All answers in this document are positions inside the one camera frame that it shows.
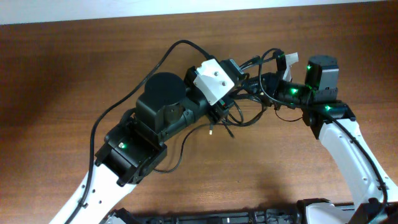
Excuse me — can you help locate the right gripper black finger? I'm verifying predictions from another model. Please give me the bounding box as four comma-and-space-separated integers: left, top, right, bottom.
245, 88, 264, 103
242, 77, 259, 87

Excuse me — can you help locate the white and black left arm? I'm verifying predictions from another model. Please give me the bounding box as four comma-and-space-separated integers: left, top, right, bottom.
51, 65, 244, 223

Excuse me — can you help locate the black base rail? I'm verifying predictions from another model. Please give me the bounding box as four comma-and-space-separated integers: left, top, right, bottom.
101, 198, 331, 224

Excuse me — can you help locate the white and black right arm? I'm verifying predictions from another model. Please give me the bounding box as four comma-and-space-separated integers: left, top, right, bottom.
243, 55, 397, 223

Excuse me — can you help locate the black cable bundle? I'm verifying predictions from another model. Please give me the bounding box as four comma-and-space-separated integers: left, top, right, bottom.
222, 55, 268, 139

